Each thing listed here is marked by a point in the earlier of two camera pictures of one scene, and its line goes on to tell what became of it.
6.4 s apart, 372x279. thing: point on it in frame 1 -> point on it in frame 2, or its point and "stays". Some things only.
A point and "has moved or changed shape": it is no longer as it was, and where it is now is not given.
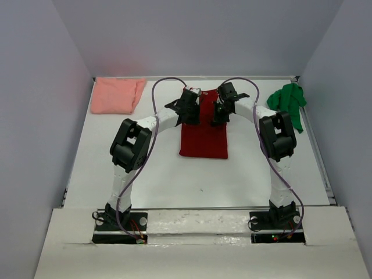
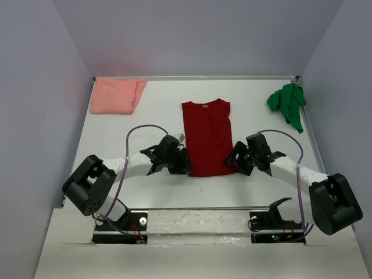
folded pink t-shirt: [112, 95] stays
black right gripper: [217, 120] -> [239, 148]
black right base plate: [278, 220] stays
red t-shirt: [201, 139] has moved or changed shape
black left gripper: [195, 121] -> [183, 165]
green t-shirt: [289, 98] stays
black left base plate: [127, 220] stays
